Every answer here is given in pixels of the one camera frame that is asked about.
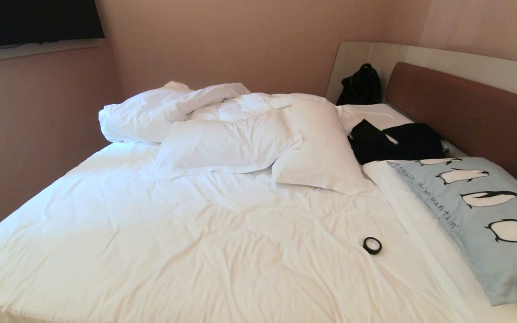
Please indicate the white crumpled duvet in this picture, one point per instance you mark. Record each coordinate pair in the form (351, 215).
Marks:
(151, 112)

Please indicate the black wall television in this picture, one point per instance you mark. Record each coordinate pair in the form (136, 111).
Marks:
(34, 20)

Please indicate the black clothing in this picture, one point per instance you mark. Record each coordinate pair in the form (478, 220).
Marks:
(397, 141)

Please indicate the white bed sheet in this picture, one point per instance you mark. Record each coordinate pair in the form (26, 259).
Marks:
(173, 242)

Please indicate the black backpack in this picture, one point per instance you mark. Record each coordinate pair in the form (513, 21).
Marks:
(361, 86)

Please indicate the white square pillow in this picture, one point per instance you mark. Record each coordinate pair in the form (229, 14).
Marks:
(319, 148)

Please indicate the black tape roll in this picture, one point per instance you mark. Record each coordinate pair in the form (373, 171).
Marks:
(372, 245)

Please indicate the blue penguin print pillow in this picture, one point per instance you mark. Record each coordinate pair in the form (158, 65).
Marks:
(487, 211)

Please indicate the white headboard panel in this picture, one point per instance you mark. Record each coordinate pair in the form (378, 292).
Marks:
(442, 63)

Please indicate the white rectangular pillow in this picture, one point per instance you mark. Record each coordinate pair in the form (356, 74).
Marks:
(222, 143)

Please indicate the brown wooden headboard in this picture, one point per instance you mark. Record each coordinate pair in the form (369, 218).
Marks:
(469, 112)

